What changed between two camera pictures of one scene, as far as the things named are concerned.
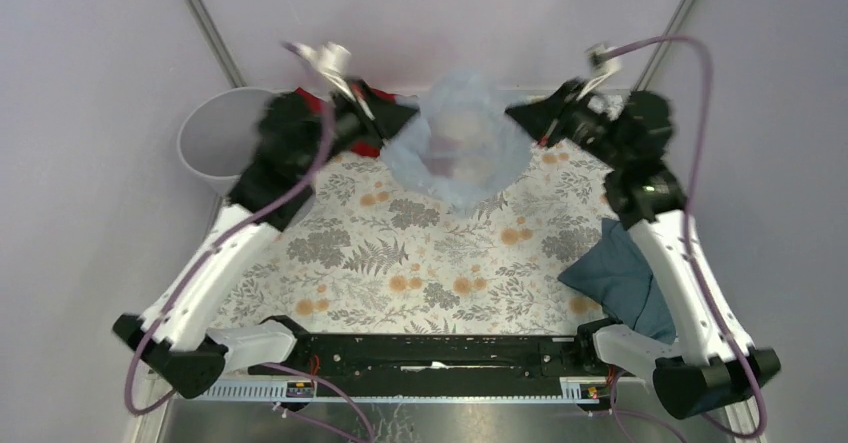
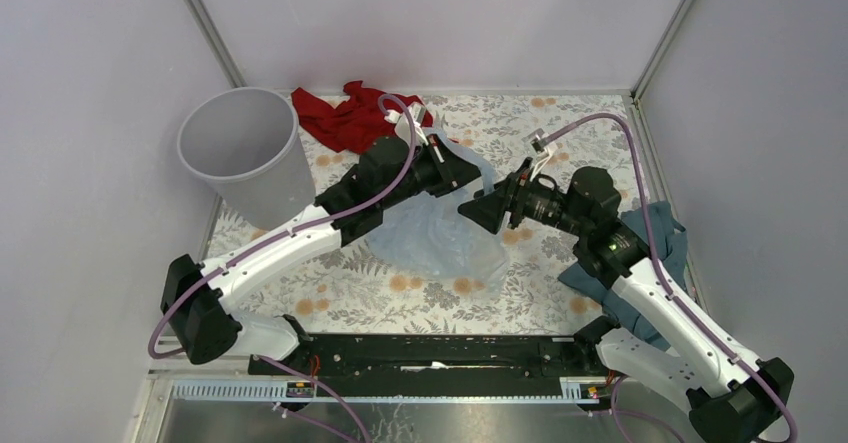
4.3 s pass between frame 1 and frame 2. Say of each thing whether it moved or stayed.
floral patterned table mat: stayed
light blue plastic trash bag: moved
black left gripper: moved
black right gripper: moved
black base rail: stayed
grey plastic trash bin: stayed
